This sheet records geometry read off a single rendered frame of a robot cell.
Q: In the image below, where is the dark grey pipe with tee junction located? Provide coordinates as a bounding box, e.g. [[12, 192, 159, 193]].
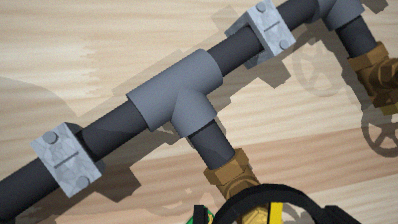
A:
[[0, 0, 398, 224]]

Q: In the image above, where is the green tag with gold chain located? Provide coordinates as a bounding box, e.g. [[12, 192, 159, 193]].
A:
[[186, 209, 284, 224]]

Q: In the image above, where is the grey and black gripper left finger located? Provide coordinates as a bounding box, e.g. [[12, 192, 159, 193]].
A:
[[192, 205, 208, 224]]

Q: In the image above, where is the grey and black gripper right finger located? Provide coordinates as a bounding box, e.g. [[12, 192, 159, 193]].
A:
[[322, 205, 361, 224]]

